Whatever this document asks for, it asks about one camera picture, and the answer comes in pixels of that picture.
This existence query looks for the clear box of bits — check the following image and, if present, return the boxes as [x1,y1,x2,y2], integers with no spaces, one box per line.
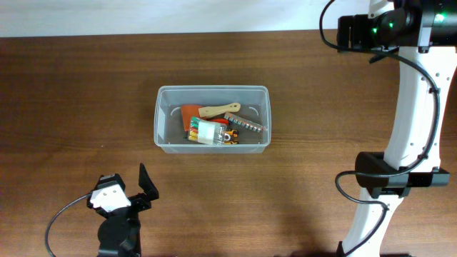
[187,116,227,146]

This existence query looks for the orange scraper wooden handle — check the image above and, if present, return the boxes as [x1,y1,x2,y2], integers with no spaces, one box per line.
[181,103,241,132]

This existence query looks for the orange black long-nose pliers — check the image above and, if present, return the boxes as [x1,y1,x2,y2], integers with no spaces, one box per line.
[183,128,239,146]

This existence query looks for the red handled side cutters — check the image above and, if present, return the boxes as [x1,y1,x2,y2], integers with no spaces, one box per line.
[211,118,229,126]

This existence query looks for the orange bit holder strip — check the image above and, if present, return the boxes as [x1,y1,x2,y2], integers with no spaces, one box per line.
[224,112,268,133]

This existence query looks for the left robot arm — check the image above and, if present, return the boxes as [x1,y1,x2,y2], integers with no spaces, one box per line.
[86,163,159,257]

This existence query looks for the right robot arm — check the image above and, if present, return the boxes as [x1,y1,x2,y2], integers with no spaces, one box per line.
[337,1,456,256]

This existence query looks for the clear plastic container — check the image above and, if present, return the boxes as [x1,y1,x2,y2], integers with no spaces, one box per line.
[154,85,271,154]

